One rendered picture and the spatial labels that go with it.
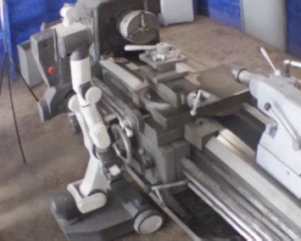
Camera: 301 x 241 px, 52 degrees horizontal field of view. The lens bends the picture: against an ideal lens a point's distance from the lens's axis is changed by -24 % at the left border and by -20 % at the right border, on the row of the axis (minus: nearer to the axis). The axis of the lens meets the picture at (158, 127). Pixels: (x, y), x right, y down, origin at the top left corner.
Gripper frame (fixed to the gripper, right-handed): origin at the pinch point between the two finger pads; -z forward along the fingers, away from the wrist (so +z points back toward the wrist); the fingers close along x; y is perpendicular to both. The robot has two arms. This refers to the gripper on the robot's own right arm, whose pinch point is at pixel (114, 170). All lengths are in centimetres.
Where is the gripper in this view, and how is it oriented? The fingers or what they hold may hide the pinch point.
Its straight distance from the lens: 197.4
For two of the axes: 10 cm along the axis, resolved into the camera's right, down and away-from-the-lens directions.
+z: -2.3, -7.6, -6.1
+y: -5.4, -4.2, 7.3
